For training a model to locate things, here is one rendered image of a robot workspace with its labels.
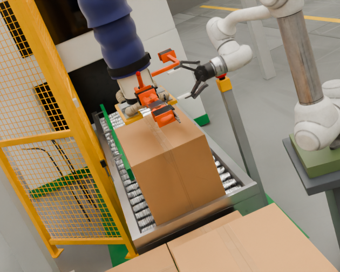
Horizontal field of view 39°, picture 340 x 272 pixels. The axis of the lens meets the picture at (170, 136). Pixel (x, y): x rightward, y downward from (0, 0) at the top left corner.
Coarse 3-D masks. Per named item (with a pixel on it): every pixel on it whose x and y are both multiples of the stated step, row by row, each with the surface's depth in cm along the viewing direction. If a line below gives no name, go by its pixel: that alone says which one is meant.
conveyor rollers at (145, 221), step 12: (144, 108) 431; (120, 120) 421; (108, 132) 411; (120, 168) 336; (132, 180) 312; (228, 180) 270; (132, 192) 296; (228, 192) 259; (132, 204) 287; (144, 204) 279; (144, 216) 271; (144, 228) 256
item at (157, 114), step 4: (160, 108) 198; (164, 108) 197; (168, 108) 195; (152, 112) 199; (156, 112) 196; (160, 112) 194; (164, 112) 193; (168, 112) 192; (172, 112) 193; (156, 116) 192; (160, 116) 192; (164, 116) 192; (156, 120) 200; (172, 120) 194; (160, 124) 193; (164, 124) 194
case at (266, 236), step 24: (264, 216) 163; (192, 240) 165; (216, 240) 161; (240, 240) 157; (264, 240) 152; (288, 240) 149; (192, 264) 154; (216, 264) 150; (240, 264) 146; (264, 264) 143; (288, 264) 139; (312, 264) 136
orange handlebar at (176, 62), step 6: (174, 60) 262; (168, 66) 257; (174, 66) 257; (156, 72) 256; (162, 72) 257; (144, 84) 243; (150, 96) 225; (156, 96) 218; (144, 102) 221; (150, 102) 216; (162, 120) 192; (168, 120) 192
